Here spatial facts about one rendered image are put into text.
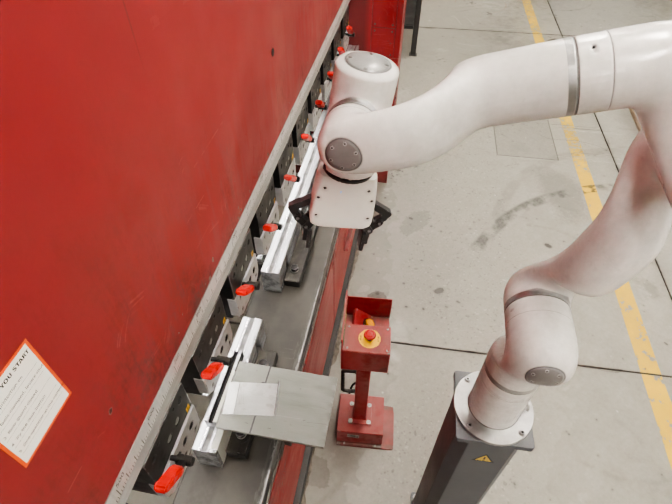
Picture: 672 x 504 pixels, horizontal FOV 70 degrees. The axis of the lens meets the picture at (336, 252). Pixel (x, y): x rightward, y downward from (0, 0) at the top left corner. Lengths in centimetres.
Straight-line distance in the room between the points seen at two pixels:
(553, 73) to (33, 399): 66
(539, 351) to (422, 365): 162
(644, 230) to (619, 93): 24
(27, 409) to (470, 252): 267
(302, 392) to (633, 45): 98
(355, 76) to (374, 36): 228
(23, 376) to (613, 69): 69
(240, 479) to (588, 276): 92
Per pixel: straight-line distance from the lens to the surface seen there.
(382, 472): 224
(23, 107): 53
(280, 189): 137
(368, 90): 63
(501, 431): 126
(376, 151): 58
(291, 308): 155
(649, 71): 64
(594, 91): 64
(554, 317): 93
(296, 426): 122
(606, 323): 295
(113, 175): 64
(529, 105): 63
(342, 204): 74
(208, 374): 95
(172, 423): 93
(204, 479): 135
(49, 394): 62
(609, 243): 81
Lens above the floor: 212
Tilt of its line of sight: 47 degrees down
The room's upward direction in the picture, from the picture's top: straight up
